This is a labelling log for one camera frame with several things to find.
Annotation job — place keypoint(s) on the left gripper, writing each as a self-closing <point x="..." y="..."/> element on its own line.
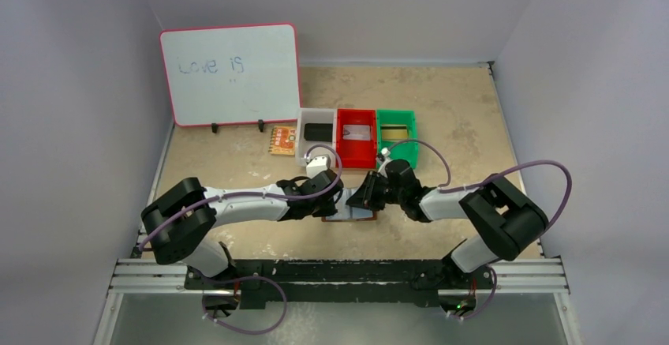
<point x="328" y="210"/>

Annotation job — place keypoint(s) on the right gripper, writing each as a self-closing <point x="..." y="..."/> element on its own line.
<point x="374" y="189"/>

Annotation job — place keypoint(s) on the brown leather card holder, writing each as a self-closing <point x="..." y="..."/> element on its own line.
<point x="347" y="213"/>

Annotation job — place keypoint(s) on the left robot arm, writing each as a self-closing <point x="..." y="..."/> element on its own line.
<point x="178" y="222"/>

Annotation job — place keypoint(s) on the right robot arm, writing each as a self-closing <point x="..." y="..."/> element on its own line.
<point x="506" y="220"/>

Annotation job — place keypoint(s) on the silver card in red bin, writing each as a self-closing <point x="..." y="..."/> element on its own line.
<point x="356" y="133"/>

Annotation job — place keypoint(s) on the gold card in green bin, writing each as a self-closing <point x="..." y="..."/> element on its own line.
<point x="394" y="133"/>

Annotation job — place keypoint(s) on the black card in white bin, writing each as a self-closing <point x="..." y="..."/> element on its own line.
<point x="322" y="132"/>

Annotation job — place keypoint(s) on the orange patterned card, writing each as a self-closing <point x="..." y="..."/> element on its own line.
<point x="283" y="141"/>

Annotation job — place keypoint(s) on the red plastic bin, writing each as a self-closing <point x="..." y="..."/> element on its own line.
<point x="356" y="154"/>

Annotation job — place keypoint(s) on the green plastic bin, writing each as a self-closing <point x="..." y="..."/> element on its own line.
<point x="399" y="150"/>

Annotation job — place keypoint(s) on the white plastic bin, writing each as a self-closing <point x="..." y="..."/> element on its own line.
<point x="315" y="115"/>

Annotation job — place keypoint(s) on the pink framed whiteboard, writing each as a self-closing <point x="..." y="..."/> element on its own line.
<point x="232" y="75"/>

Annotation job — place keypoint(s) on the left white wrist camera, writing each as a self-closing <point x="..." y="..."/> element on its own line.
<point x="317" y="165"/>

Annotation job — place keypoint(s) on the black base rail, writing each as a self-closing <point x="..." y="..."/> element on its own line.
<point x="422" y="283"/>

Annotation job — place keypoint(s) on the aluminium frame rail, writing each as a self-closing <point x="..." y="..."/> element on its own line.
<point x="530" y="276"/>

